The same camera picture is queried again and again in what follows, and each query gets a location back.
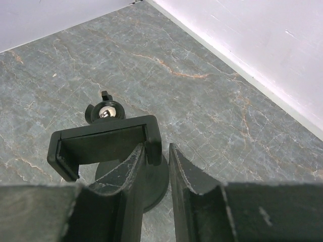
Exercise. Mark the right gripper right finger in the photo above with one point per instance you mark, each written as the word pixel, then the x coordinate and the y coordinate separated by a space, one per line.
pixel 206 209

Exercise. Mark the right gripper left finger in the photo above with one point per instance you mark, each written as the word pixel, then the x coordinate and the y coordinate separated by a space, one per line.
pixel 110 209

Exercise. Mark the black round-base clamp stand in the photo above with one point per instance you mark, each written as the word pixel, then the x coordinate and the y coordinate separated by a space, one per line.
pixel 108 139

